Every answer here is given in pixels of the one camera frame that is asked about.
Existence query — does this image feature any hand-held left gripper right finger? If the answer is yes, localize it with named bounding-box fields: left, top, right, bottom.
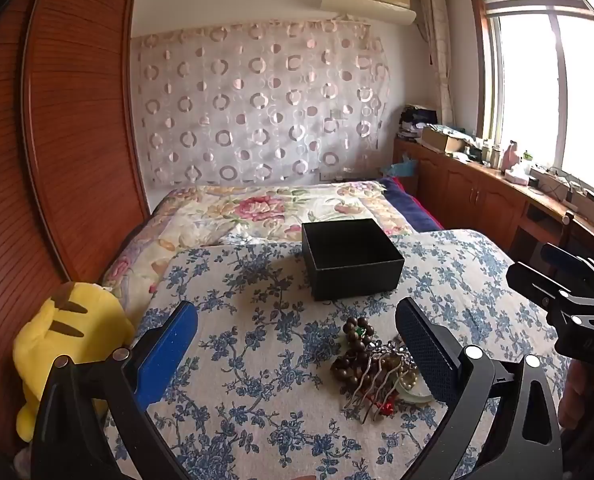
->
left=395, top=297, right=564, bottom=480

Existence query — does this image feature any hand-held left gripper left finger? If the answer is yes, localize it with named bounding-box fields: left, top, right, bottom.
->
left=30, top=301, right=199, bottom=480

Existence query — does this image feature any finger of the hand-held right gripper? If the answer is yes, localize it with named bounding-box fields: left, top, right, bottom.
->
left=541, top=242, right=594, bottom=295
left=506, top=259, right=578, bottom=309

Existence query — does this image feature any light brown bead bracelet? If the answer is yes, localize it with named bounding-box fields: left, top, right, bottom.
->
left=374, top=352, right=419, bottom=386

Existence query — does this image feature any green jade bangle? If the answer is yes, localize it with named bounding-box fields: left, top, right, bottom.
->
left=394, top=375, right=435, bottom=403

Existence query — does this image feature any silver hair comb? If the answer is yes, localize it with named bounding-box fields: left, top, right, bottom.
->
left=342, top=340, right=413, bottom=423

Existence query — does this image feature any dark wooden bead bracelet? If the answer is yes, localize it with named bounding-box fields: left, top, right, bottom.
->
left=330, top=316, right=379, bottom=392

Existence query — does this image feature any black square box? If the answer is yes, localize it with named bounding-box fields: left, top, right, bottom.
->
left=301, top=218, right=405, bottom=302

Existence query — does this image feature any person's right hand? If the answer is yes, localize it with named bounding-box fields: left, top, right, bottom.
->
left=558, top=357, right=594, bottom=432

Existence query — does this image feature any red bead ornament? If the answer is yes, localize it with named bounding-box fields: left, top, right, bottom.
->
left=369, top=394, right=397, bottom=420

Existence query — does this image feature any yellow plush toy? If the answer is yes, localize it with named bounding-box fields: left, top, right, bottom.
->
left=12, top=281, right=135, bottom=443

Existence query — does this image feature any long wooden cabinet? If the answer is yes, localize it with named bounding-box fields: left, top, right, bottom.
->
left=392, top=136, right=594, bottom=273

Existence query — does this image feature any blue floral white cloth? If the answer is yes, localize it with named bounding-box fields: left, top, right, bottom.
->
left=103, top=228, right=574, bottom=480

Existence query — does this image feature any pink figurine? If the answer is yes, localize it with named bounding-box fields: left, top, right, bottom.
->
left=500, top=140, right=524, bottom=172

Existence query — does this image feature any blue floral lace-trimmed cloth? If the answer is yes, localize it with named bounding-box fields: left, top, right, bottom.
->
left=217, top=231, right=304, bottom=250

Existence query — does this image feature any navy blue blanket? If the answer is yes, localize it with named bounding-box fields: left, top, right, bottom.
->
left=378, top=175, right=446, bottom=234

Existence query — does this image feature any pink floral quilt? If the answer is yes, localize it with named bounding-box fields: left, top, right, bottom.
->
left=101, top=180, right=419, bottom=313

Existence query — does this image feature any cardboard box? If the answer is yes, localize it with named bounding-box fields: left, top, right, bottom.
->
left=420, top=125, right=466, bottom=154

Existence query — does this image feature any teal plastic bag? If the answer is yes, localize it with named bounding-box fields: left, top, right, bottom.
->
left=393, top=155, right=419, bottom=179

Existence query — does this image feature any wooden framed window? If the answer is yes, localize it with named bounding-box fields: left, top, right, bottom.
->
left=468, top=0, right=594, bottom=203

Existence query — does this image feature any pile of dark clothes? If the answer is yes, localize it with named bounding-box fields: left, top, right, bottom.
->
left=398, top=104, right=442, bottom=142

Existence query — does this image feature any patterned window curtain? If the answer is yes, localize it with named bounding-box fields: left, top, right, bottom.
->
left=418, top=0, right=456, bottom=128

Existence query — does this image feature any wooden chair post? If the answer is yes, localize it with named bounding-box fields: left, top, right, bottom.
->
left=559, top=210, right=576, bottom=261

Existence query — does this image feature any circle patterned wall cloth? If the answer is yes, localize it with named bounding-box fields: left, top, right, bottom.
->
left=131, top=16, right=394, bottom=202

